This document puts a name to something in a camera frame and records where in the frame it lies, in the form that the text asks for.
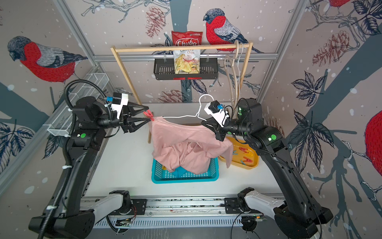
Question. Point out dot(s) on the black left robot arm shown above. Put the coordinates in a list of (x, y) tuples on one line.
[(64, 216)]

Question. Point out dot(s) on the pink-grey t-shirt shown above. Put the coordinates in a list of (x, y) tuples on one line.
[(189, 147)]

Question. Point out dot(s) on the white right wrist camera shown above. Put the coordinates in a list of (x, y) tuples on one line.
[(217, 111)]

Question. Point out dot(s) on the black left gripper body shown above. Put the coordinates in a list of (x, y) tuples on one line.
[(123, 121)]

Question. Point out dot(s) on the teal plastic laundry basket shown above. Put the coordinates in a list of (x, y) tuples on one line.
[(160, 175)]

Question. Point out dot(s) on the wooden ring hanger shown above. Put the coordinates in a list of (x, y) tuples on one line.
[(230, 70)]

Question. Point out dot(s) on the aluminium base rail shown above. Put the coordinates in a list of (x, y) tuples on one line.
[(154, 212)]

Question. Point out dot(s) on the yellow plastic tray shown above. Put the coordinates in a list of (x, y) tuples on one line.
[(243, 156)]

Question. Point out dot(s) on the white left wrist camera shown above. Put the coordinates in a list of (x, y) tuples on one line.
[(117, 102)]

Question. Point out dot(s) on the teal t-shirt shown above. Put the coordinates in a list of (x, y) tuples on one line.
[(180, 173)]

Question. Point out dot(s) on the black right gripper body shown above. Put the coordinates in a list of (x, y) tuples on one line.
[(221, 133)]

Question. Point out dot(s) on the white wire hanger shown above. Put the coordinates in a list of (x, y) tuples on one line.
[(239, 52)]

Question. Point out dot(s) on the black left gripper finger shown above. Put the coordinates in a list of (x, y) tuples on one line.
[(135, 109), (137, 123)]

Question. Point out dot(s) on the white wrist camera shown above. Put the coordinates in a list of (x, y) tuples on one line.
[(217, 111), (117, 102)]

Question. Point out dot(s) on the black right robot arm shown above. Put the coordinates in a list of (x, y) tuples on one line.
[(269, 143)]

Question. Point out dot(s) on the black wall basket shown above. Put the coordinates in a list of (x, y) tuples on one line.
[(164, 70)]

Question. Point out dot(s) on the wooden clothes rack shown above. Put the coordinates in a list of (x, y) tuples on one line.
[(116, 53)]

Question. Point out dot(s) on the red Chuba chips bag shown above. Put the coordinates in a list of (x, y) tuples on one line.
[(187, 50)]

